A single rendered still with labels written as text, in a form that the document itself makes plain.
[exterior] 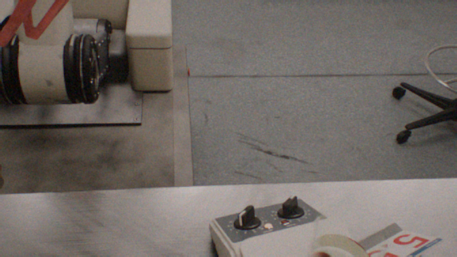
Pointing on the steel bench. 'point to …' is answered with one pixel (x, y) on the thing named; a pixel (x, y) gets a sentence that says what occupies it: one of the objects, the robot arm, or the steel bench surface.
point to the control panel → (268, 217)
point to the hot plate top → (279, 243)
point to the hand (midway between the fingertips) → (17, 35)
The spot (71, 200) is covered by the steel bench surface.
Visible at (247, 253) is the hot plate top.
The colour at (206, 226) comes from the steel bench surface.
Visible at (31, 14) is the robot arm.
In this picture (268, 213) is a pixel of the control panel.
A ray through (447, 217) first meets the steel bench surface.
